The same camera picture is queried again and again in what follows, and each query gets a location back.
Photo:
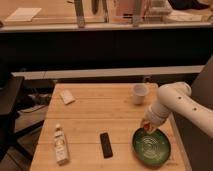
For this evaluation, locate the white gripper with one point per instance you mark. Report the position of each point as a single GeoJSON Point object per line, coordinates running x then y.
{"type": "Point", "coordinates": [154, 120]}

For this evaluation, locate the red orange pepper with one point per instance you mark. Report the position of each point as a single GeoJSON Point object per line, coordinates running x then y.
{"type": "Point", "coordinates": [147, 127]}

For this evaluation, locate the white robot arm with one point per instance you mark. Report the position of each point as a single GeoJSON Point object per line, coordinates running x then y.
{"type": "Point", "coordinates": [176, 97]}

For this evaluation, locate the green ceramic bowl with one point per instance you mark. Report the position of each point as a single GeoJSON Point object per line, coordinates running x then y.
{"type": "Point", "coordinates": [153, 150]}

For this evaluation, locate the white cup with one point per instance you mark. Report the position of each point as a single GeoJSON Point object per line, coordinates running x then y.
{"type": "Point", "coordinates": [139, 93]}

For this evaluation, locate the black remote control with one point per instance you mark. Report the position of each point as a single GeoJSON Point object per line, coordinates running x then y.
{"type": "Point", "coordinates": [106, 145]}

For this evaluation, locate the clear plastic bottle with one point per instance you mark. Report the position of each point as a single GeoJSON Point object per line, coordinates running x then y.
{"type": "Point", "coordinates": [60, 145]}

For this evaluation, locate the black chair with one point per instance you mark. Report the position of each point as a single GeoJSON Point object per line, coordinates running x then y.
{"type": "Point", "coordinates": [8, 114]}

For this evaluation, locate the white paper sheet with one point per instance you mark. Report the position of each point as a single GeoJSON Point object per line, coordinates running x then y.
{"type": "Point", "coordinates": [23, 14]}

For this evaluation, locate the long white shelf rail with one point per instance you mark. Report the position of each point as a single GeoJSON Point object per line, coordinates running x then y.
{"type": "Point", "coordinates": [58, 74]}

